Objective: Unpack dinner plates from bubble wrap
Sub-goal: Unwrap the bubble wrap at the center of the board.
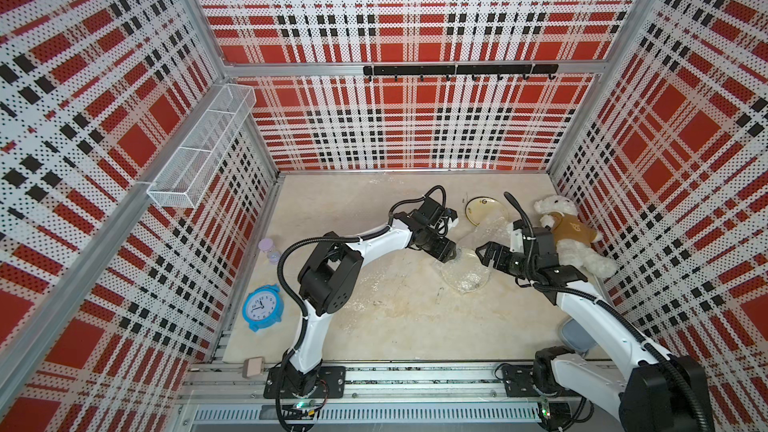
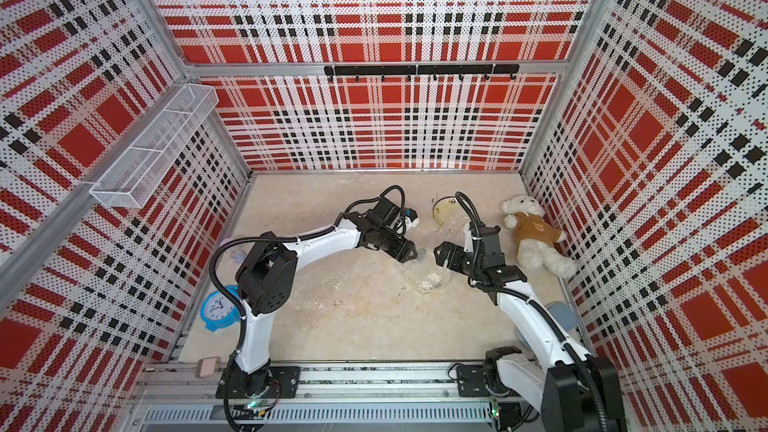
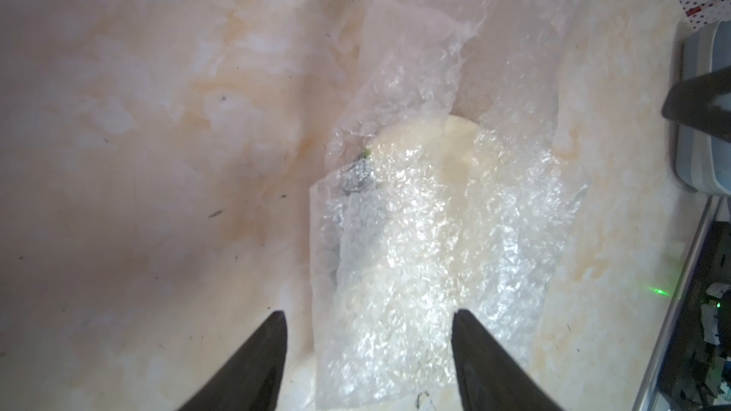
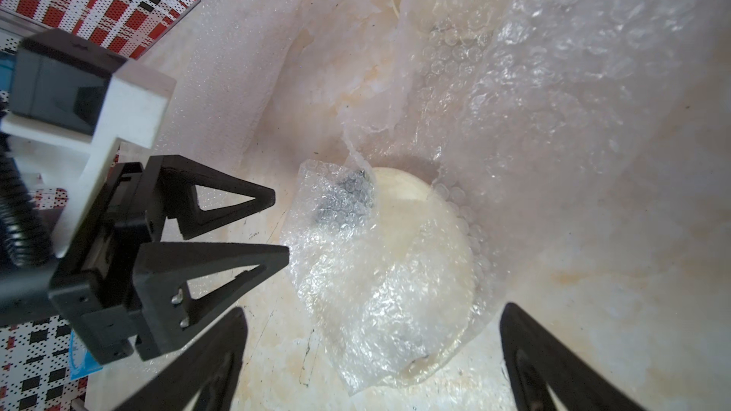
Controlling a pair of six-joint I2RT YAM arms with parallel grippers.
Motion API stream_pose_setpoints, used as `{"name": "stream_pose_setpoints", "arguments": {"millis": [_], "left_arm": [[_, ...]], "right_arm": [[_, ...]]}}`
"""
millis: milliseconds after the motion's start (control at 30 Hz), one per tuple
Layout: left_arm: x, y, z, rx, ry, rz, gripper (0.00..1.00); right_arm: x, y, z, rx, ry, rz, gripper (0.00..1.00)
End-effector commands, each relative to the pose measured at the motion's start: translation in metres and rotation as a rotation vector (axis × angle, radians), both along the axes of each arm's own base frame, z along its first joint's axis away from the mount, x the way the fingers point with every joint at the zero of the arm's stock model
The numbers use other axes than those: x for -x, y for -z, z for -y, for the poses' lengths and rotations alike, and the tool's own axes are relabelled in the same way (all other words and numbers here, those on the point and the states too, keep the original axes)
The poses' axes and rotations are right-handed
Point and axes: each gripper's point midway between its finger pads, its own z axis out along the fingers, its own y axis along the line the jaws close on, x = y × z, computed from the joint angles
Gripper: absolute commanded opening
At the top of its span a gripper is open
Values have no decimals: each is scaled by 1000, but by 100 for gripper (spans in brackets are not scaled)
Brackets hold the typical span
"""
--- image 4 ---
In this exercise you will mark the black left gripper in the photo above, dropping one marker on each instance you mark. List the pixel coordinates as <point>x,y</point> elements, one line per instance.
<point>181,287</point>

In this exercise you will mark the clear bubble wrap sheet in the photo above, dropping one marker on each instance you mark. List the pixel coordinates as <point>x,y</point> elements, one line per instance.
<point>260,82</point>
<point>517,112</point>

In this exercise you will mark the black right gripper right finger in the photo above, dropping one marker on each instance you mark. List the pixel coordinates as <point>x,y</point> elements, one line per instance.
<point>542,369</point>

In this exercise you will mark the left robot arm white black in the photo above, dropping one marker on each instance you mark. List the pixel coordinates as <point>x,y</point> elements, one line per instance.
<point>26,240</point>

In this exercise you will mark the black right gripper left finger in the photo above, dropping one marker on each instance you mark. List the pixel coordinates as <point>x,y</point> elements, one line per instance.
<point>206,374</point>

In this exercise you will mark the cream plate black spot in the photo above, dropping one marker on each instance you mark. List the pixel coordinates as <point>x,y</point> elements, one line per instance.
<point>395,295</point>

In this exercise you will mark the blue alarm clock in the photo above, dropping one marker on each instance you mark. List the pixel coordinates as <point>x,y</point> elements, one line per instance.
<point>81,362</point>

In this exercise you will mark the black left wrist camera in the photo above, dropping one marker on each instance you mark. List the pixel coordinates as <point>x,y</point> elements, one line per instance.
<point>72,103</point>

